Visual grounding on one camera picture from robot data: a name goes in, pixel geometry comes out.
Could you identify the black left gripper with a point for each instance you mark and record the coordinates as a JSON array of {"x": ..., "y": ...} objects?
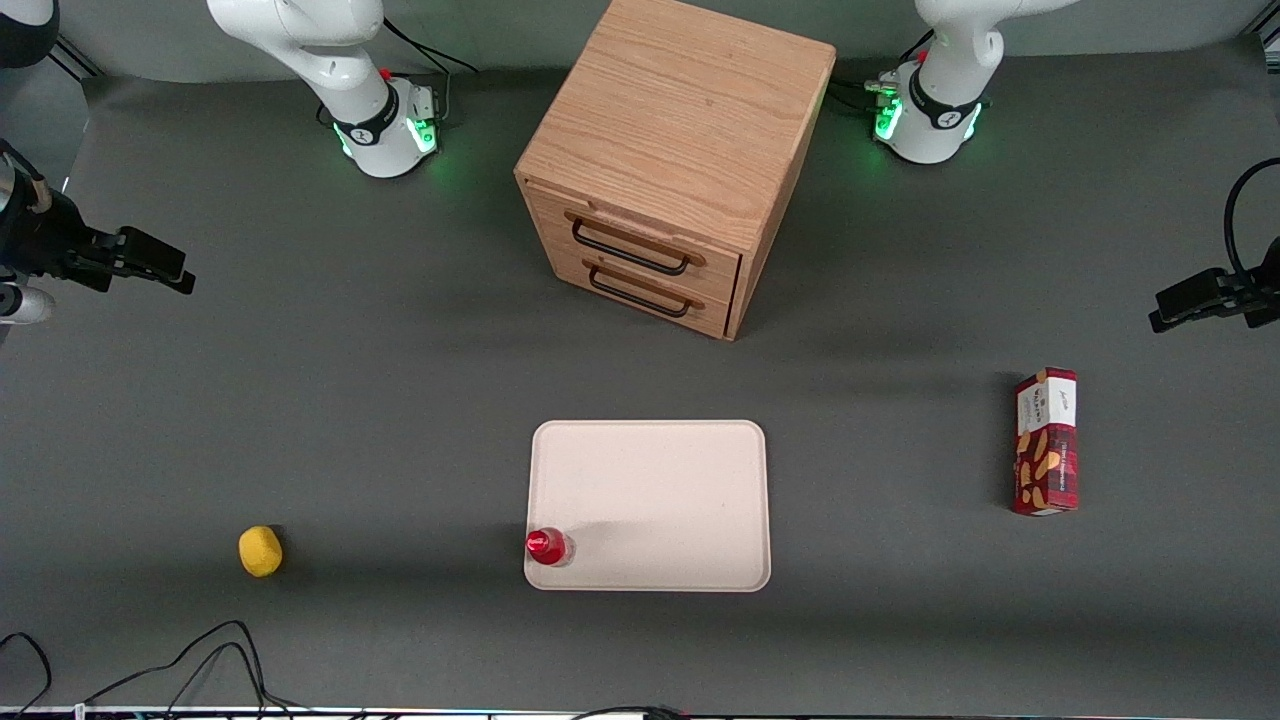
[{"x": 1262, "y": 300}]

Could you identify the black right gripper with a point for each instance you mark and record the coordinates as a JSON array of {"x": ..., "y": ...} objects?
[{"x": 45, "y": 243}]

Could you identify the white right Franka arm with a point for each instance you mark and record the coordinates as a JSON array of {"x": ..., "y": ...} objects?
[{"x": 330, "y": 70}]

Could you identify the wooden drawer cabinet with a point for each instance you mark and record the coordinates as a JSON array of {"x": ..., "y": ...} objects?
[{"x": 680, "y": 110}]

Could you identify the red white snack box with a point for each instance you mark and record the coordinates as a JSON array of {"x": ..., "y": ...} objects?
[{"x": 1045, "y": 450}]

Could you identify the yellow lemon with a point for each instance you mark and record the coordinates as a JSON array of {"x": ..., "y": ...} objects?
[{"x": 260, "y": 552}]

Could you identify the red capped bottle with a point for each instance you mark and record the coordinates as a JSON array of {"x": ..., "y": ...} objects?
[{"x": 545, "y": 546}]

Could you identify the beige plastic tray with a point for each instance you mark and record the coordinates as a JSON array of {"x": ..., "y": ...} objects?
[{"x": 660, "y": 500}]

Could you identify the aluminium frame profile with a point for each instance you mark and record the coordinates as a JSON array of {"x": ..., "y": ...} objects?
[
  {"x": 78, "y": 60},
  {"x": 1268, "y": 38}
]

